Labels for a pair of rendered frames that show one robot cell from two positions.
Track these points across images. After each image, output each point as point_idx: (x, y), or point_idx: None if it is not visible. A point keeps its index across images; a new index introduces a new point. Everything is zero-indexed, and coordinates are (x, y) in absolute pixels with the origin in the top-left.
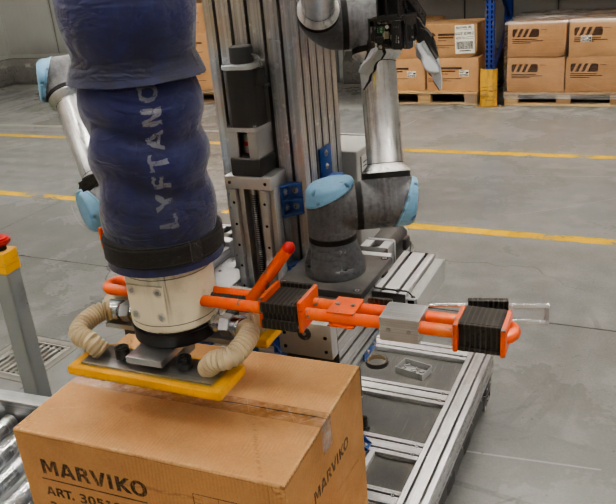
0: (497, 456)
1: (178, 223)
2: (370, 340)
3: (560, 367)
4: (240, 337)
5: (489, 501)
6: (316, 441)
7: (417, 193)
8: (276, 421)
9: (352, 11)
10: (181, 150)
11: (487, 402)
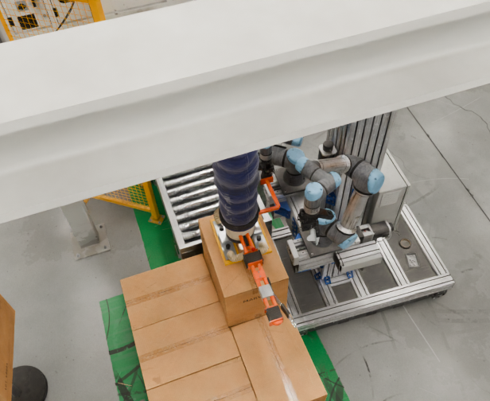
0: (411, 319)
1: (231, 220)
2: (328, 262)
3: None
4: (238, 255)
5: (383, 330)
6: (247, 291)
7: (346, 243)
8: (246, 276)
9: (355, 172)
10: (235, 207)
11: (442, 295)
